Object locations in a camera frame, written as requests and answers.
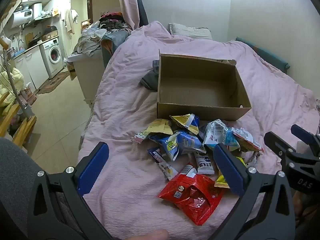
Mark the teal cushion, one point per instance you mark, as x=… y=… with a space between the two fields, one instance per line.
x=267 y=55

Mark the grey pillow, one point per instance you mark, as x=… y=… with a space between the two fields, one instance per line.
x=190 y=31

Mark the white washing machine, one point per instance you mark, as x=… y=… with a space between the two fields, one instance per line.
x=53 y=55

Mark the cardboard box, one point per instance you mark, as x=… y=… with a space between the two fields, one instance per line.
x=200 y=90

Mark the yellow triangular snack packet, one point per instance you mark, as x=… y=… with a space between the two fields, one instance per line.
x=183 y=122

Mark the light blue snack packet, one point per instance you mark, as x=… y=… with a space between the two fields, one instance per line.
x=216 y=132

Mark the yellow duvet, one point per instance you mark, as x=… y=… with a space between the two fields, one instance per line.
x=11 y=80

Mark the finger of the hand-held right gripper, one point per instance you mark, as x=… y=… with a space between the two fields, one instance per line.
x=302 y=132
x=276 y=141

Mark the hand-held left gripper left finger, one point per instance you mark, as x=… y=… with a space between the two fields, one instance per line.
x=92 y=166

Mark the pale yellow snack packet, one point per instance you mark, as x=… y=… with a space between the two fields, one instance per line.
x=158 y=127

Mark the white kitchen cabinet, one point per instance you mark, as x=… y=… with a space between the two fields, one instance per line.
x=32 y=67

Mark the wooden rack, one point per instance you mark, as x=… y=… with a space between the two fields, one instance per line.
x=25 y=127

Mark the dark blue snack packet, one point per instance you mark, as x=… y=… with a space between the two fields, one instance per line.
x=175 y=143

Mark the white storage bin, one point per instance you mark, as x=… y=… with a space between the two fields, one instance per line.
x=87 y=77

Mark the patterned floor rug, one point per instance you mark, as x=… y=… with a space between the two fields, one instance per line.
x=53 y=82

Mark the pink bed blanket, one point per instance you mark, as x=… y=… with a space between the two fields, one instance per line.
x=125 y=92

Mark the small yellow snack packet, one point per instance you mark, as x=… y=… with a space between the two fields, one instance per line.
x=222 y=182

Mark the white water heater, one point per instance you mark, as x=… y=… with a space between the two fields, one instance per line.
x=25 y=17

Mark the pile of clothes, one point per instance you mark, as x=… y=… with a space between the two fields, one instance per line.
x=105 y=35

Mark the person's left hand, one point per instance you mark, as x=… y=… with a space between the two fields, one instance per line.
x=150 y=235

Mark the brown cardboard carton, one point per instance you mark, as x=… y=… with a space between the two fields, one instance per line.
x=50 y=33

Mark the pale pink snack packet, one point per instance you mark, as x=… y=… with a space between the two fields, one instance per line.
x=140 y=137

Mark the white and red snack packet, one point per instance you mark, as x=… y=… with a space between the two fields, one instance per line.
x=246 y=138

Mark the pink curtain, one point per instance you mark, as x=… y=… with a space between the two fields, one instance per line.
x=126 y=5

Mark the dark grey cloth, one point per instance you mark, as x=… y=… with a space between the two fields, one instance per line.
x=150 y=78

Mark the hanging white towel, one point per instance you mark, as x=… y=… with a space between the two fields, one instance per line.
x=70 y=21

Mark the small white snack packet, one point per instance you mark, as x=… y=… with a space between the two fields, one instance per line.
x=205 y=165

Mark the slim pink white snack packet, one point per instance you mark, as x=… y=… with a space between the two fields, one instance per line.
x=162 y=163

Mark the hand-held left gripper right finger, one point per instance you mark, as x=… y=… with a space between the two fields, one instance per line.
x=230 y=170

